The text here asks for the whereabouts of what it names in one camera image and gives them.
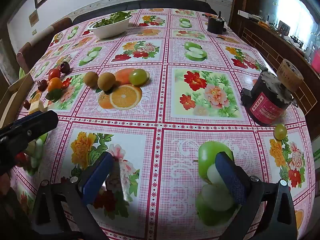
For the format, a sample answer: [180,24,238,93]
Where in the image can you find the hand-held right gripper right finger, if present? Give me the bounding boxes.
[215,151,298,240]

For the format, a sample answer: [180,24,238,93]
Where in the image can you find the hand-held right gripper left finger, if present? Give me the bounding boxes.
[31,151,116,240]

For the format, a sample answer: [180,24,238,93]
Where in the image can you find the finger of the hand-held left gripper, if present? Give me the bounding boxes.
[0,110,59,156]

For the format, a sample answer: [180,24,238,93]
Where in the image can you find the sugarcane piece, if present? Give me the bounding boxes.
[29,100,48,114]

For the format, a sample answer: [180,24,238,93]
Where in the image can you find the wooden tray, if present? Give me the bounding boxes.
[0,74,34,128]

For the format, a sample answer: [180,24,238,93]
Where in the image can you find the mandarin with green leaf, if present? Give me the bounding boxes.
[46,77,63,102]

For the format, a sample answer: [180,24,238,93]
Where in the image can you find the yellow round fruit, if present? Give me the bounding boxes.
[83,71,99,88]

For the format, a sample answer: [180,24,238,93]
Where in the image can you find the large green grape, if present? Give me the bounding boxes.
[129,69,148,86]

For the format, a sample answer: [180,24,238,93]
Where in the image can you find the small green grape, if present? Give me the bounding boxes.
[274,123,287,140]

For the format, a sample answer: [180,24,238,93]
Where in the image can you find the fruit printed tablecloth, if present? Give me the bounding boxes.
[10,8,314,240]

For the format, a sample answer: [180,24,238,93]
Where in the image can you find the black motor with red label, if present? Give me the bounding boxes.
[240,69,299,127]

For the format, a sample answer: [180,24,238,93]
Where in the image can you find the brown kiwi right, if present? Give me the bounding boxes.
[97,73,116,92]

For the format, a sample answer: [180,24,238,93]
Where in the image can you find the brown armchair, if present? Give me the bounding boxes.
[16,17,73,68]

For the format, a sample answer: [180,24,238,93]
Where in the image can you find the tan cork wheel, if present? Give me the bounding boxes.
[276,59,304,93]

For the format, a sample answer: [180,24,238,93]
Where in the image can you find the white bowl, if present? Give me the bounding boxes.
[89,11,133,40]

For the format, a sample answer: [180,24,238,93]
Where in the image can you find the green leafy vegetables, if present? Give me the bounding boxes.
[94,11,132,28]

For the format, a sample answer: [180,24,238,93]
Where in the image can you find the pink container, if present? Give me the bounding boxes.
[310,50,320,73]

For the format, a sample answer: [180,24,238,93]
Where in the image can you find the small black motor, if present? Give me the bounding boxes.
[207,12,227,34]

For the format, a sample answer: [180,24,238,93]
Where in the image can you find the black leather sofa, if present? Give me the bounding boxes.
[72,0,218,25]

